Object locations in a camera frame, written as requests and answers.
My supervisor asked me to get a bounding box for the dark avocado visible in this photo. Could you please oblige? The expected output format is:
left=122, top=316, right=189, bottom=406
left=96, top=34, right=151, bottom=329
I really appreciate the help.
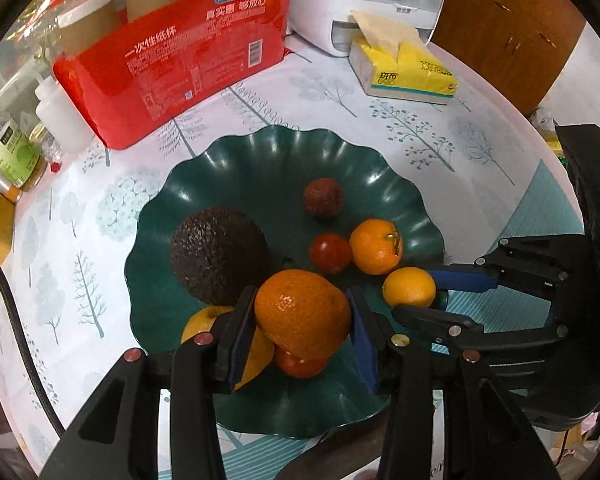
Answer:
left=170, top=207, right=270, bottom=306

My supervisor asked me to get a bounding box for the tall wooden cabinet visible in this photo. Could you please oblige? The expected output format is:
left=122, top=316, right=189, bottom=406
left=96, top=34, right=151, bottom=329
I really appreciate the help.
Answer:
left=430, top=0, right=588, bottom=116

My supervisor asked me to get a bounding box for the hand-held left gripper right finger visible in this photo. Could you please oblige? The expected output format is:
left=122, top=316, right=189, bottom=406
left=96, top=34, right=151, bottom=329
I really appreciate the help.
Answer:
left=347, top=287, right=561, bottom=480

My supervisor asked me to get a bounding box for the red paper cup package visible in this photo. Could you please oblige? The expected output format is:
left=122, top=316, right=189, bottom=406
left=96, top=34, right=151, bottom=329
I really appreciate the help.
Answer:
left=10, top=0, right=293, bottom=151

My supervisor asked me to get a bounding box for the red cherry tomato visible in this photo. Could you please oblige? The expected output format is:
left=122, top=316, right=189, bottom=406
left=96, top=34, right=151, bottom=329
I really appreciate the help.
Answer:
left=310, top=233, right=353, bottom=274
left=274, top=345, right=329, bottom=379

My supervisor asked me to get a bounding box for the white squeeze bottle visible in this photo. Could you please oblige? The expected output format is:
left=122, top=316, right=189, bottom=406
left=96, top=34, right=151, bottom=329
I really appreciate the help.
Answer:
left=32, top=72, right=95, bottom=153

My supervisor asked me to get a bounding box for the oil bottle green label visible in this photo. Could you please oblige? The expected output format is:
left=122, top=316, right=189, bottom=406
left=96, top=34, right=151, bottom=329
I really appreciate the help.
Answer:
left=0, top=105, right=48, bottom=193

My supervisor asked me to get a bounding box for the yellow citrus fruit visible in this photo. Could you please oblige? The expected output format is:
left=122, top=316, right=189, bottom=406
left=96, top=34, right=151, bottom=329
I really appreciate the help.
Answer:
left=181, top=306, right=276, bottom=391

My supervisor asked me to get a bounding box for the orange mandarin with stem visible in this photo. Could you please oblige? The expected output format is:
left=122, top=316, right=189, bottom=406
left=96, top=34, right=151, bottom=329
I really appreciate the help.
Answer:
left=349, top=219, right=404, bottom=276

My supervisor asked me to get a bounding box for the smooth orange mandarin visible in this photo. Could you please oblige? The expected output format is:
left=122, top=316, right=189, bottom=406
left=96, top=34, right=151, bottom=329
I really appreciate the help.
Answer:
left=254, top=269, right=352, bottom=362

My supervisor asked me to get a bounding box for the black cable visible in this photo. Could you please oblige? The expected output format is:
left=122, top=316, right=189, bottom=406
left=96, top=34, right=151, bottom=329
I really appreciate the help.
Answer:
left=0, top=242, right=68, bottom=436

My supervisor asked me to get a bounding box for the dark red lychee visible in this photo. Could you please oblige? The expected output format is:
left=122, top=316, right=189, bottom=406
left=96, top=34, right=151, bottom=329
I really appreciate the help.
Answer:
left=303, top=178, right=344, bottom=218

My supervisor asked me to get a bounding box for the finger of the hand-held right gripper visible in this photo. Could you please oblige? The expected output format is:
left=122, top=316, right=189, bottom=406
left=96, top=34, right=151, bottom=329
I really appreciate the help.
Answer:
left=427, top=234, right=588, bottom=306
left=392, top=304, right=568, bottom=353

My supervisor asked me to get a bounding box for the yellow tissue pack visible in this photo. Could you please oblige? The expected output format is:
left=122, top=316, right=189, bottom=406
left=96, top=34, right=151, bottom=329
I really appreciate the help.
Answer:
left=349, top=9, right=458, bottom=106

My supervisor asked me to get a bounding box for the white storage box clear lid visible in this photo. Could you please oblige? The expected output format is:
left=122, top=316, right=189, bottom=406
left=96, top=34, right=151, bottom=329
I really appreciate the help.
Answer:
left=287, top=0, right=453, bottom=58

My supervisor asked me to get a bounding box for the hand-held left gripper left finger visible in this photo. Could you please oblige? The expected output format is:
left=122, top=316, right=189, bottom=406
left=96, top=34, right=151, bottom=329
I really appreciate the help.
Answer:
left=40, top=286, right=259, bottom=480

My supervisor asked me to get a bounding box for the small glass jar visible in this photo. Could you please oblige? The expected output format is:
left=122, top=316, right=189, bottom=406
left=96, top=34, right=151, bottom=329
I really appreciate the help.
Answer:
left=29, top=121, right=65, bottom=173

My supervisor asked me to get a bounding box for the small yellow kumquat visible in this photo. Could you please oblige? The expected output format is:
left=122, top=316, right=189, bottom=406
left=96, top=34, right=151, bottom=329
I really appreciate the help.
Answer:
left=382, top=267, right=437, bottom=309

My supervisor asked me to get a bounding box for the teal striped table runner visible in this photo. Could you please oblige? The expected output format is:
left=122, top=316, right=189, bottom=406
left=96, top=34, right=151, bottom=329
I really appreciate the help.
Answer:
left=220, top=160, right=588, bottom=480

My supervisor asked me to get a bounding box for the dark green scalloped plate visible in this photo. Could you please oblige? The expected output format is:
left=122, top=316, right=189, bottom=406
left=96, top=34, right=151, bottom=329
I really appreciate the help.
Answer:
left=126, top=126, right=448, bottom=441

